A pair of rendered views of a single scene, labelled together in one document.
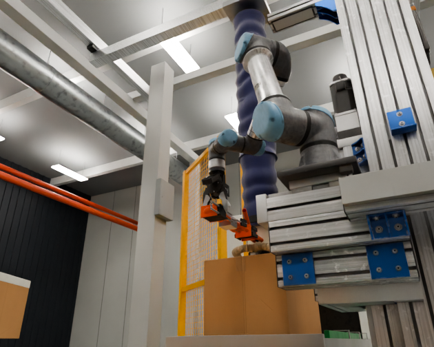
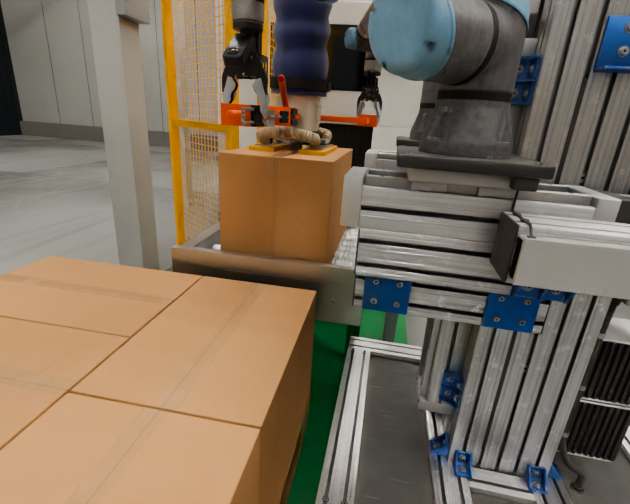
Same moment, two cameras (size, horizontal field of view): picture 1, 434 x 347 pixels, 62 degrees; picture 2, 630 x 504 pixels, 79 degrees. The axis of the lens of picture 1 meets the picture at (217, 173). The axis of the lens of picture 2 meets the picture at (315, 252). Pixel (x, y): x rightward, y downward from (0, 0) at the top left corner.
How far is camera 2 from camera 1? 0.67 m
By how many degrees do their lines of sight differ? 48
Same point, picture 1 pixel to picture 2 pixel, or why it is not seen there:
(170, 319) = (149, 98)
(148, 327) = (136, 183)
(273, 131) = (419, 71)
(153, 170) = not seen: outside the picture
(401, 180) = not seen: outside the picture
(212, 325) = (231, 236)
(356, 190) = (546, 269)
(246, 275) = (279, 184)
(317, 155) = (478, 127)
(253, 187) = (294, 24)
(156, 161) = not seen: outside the picture
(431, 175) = not seen: outside the picture
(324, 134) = (504, 77)
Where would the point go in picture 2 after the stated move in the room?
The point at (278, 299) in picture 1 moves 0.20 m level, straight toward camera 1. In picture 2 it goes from (318, 220) to (327, 238)
